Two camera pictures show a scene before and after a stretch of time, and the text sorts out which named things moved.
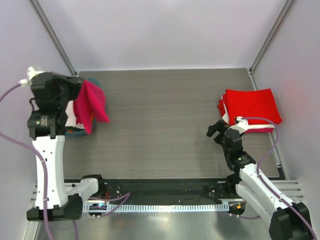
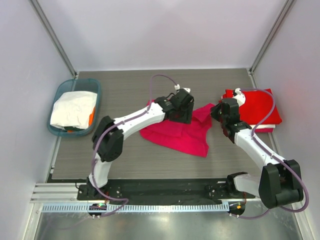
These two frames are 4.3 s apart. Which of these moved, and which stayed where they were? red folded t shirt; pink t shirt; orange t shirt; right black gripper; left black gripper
Moved: right black gripper; left black gripper; pink t shirt
Stayed: red folded t shirt; orange t shirt
